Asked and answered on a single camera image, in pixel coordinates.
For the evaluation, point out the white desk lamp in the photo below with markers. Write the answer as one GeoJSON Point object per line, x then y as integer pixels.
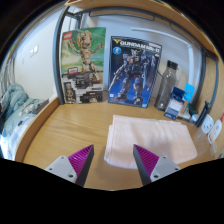
{"type": "Point", "coordinates": [160, 33]}

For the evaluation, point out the blue robot model kit box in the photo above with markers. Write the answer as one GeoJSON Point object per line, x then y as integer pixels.
{"type": "Point", "coordinates": [133, 71]}

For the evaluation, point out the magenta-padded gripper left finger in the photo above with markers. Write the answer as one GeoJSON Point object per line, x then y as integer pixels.
{"type": "Point", "coordinates": [65, 165]}

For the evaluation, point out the white bottle with red cap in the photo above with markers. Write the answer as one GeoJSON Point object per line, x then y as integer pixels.
{"type": "Point", "coordinates": [216, 130]}

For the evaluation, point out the pale pink towel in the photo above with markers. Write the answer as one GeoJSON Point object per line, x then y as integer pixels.
{"type": "Point", "coordinates": [153, 140]}

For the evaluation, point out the tall light blue box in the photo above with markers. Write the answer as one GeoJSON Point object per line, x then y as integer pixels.
{"type": "Point", "coordinates": [189, 93]}

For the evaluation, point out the clear bottle with dark cap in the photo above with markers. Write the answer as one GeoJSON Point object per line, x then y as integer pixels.
{"type": "Point", "coordinates": [166, 86]}

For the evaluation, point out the green tree figure toy box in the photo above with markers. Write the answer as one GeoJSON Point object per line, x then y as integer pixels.
{"type": "Point", "coordinates": [83, 63]}

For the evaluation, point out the black electric shaver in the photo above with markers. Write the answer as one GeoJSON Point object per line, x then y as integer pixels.
{"type": "Point", "coordinates": [202, 115]}

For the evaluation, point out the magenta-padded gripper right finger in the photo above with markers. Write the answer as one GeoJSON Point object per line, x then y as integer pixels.
{"type": "Point", "coordinates": [161, 165]}

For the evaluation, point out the small blue and white box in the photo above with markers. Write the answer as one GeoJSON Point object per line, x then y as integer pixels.
{"type": "Point", "coordinates": [174, 104]}

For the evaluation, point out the bed with blue-green bedding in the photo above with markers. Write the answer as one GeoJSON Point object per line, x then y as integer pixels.
{"type": "Point", "coordinates": [16, 106]}

